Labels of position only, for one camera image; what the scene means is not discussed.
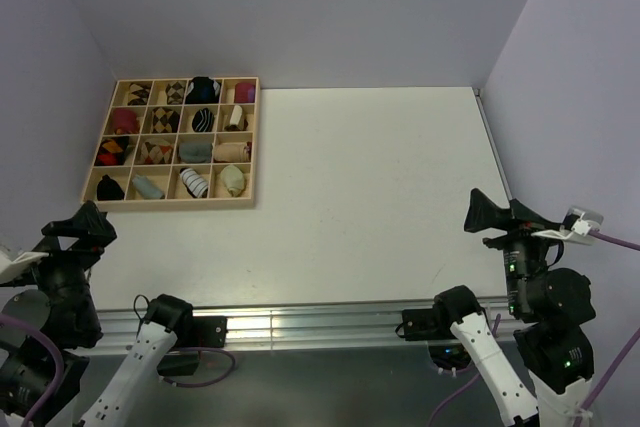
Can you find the black white-striped rolled sock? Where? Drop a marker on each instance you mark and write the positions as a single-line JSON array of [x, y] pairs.
[[203, 120]]

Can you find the cream brown rolled sock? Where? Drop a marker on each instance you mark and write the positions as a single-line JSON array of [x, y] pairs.
[[236, 120]]

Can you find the tan rolled sock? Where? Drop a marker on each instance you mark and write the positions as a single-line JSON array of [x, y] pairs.
[[234, 152]]

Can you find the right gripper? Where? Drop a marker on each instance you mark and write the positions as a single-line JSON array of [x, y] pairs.
[[482, 211]]

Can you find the magenta purple rolled sock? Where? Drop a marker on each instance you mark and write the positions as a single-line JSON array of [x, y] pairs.
[[244, 92]]

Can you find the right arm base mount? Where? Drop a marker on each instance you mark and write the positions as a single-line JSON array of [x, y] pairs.
[[446, 354]]

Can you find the pale green ankle sock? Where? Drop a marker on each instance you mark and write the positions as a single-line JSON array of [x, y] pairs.
[[233, 180]]

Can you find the white black striped sock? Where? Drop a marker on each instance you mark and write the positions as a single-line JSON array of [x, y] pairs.
[[195, 184]]

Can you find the wooden compartment sock tray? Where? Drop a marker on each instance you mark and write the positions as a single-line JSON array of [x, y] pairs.
[[177, 144]]

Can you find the grey argyle rolled sock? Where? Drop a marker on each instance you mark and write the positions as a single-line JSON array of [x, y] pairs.
[[174, 92]]

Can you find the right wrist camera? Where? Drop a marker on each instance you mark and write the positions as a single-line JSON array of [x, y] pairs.
[[577, 227]]

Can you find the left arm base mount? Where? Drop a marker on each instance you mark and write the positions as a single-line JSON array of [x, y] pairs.
[[206, 331]]

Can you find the pink rolled sock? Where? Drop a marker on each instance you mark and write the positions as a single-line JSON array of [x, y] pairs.
[[124, 122]]

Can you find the light blue rolled sock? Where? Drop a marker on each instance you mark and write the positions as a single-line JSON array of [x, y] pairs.
[[146, 188]]

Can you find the beige red argyle sock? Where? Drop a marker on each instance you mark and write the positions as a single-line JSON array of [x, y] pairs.
[[155, 152]]

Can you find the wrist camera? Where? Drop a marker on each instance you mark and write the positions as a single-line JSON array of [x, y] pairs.
[[14, 264], [577, 227]]

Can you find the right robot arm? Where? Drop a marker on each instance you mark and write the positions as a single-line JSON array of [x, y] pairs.
[[553, 302]]

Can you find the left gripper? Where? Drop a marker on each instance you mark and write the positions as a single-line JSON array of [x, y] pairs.
[[93, 232]]

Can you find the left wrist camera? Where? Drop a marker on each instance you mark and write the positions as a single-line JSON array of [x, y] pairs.
[[14, 264]]

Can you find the black blue rolled sock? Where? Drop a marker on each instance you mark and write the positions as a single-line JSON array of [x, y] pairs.
[[203, 90]]

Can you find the dark brown argyle sock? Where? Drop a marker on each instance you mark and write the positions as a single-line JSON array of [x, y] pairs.
[[163, 121]]

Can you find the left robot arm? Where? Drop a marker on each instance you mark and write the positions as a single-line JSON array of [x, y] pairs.
[[54, 315]]

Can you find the brown argyle rolled sock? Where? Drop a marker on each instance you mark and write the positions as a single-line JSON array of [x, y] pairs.
[[138, 93]]

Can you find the black orange argyle sock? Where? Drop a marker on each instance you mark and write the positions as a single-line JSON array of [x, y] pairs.
[[112, 151]]

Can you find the aluminium rail frame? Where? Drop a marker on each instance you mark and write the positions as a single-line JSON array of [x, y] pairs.
[[331, 324]]

